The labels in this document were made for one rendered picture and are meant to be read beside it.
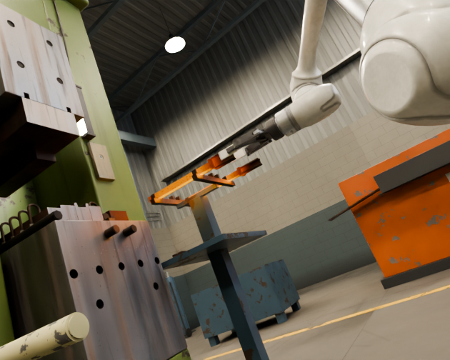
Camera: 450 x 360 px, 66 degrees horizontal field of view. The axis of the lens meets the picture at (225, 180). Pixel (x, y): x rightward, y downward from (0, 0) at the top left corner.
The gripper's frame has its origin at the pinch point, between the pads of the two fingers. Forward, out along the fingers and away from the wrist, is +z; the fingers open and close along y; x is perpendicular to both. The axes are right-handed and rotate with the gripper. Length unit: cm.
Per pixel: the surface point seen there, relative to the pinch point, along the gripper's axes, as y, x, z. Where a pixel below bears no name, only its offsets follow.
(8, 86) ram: -50, 37, 40
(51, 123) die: -38, 27, 41
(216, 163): -0.8, -0.3, 6.4
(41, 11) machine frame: -14, 105, 55
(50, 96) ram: -35, 39, 41
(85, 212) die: -33, -5, 41
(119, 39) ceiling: 504, 619, 340
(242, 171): 23.0, -0.1, 6.5
